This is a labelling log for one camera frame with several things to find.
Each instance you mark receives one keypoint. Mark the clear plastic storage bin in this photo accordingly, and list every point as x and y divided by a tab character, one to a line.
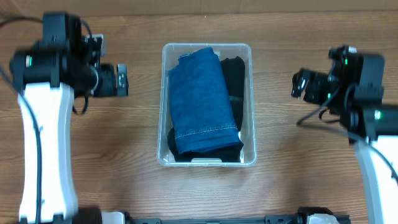
170	54

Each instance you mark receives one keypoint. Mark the black taped cloth bundle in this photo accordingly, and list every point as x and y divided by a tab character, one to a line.
226	154

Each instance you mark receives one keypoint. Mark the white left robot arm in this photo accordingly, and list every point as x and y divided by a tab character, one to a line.
59	68

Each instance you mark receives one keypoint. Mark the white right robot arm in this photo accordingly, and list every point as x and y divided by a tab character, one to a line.
353	91

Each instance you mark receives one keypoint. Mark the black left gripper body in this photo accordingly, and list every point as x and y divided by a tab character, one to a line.
107	81

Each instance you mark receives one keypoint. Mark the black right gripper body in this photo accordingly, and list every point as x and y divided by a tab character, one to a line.
299	84

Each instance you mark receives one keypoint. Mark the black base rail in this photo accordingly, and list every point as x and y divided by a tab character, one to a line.
302	216

